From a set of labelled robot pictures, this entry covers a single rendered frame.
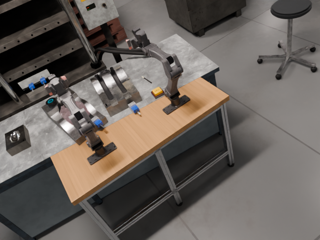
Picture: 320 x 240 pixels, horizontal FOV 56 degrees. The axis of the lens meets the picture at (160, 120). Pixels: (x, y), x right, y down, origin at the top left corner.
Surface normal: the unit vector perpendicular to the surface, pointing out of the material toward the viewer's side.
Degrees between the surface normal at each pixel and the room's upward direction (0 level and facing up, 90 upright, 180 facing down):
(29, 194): 90
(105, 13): 90
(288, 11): 0
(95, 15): 90
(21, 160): 0
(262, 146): 0
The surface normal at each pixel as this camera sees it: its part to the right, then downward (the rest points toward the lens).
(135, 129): -0.26, -0.68
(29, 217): 0.42, 0.56
